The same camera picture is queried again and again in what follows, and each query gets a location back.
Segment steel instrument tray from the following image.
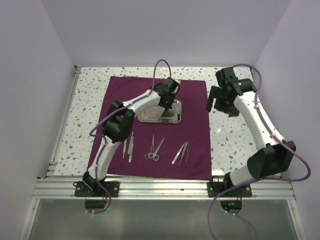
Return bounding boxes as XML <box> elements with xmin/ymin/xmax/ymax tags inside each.
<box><xmin>137</xmin><ymin>99</ymin><xmax>182</xmax><ymax>124</ymax></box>

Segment curved steel scissors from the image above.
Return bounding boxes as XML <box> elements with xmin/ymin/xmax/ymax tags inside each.
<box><xmin>156</xmin><ymin>109</ymin><xmax>168</xmax><ymax>123</ymax></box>

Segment maroon surgical cloth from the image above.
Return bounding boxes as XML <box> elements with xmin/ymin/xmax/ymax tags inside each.
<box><xmin>87</xmin><ymin>75</ymin><xmax>213</xmax><ymax>181</ymax></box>

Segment pointed silver tweezers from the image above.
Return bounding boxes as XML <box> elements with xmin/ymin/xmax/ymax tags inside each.
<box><xmin>179</xmin><ymin>139</ymin><xmax>193</xmax><ymax>165</ymax></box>

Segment straight steel scissors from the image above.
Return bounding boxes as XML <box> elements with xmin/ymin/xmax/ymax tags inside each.
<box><xmin>144</xmin><ymin>133</ymin><xmax>155</xmax><ymax>160</ymax></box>

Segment steel forceps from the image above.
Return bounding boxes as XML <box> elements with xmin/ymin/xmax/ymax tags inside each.
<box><xmin>151</xmin><ymin>138</ymin><xmax>165</xmax><ymax>162</ymax></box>

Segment small silver tweezers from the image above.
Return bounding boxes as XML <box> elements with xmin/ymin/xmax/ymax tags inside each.
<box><xmin>122</xmin><ymin>139</ymin><xmax>127</xmax><ymax>158</ymax></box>

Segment large silver tweezers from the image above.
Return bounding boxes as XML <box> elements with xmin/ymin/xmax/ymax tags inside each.
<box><xmin>128</xmin><ymin>132</ymin><xmax>134</xmax><ymax>163</ymax></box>

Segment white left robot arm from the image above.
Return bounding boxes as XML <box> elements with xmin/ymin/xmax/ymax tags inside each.
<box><xmin>74</xmin><ymin>77</ymin><xmax>180</xmax><ymax>197</ymax></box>

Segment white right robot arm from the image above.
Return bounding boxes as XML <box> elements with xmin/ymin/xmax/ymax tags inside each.
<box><xmin>206</xmin><ymin>67</ymin><xmax>296</xmax><ymax>197</ymax></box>

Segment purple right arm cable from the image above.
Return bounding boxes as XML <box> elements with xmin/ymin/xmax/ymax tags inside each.
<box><xmin>207</xmin><ymin>63</ymin><xmax>313</xmax><ymax>240</ymax></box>

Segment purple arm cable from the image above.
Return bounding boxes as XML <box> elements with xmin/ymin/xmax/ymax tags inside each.
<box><xmin>89</xmin><ymin>59</ymin><xmax>173</xmax><ymax>215</ymax></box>
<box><xmin>207</xmin><ymin>63</ymin><xmax>313</xmax><ymax>240</ymax></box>

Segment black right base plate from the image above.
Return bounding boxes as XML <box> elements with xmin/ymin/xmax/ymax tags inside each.
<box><xmin>206</xmin><ymin>173</ymin><xmax>253</xmax><ymax>198</ymax></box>

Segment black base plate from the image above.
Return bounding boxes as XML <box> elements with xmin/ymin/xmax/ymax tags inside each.
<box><xmin>72</xmin><ymin>181</ymin><xmax>120</xmax><ymax>198</ymax></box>
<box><xmin>206</xmin><ymin>173</ymin><xmax>253</xmax><ymax>198</ymax></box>

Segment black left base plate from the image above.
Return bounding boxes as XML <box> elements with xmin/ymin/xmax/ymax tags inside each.
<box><xmin>72</xmin><ymin>181</ymin><xmax>120</xmax><ymax>198</ymax></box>

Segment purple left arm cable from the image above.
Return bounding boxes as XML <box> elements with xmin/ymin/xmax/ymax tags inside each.
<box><xmin>89</xmin><ymin>59</ymin><xmax>173</xmax><ymax>215</ymax></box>

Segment aluminium rail frame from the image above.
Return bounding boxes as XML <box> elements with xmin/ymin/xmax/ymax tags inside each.
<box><xmin>20</xmin><ymin>66</ymin><xmax>307</xmax><ymax>240</ymax></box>

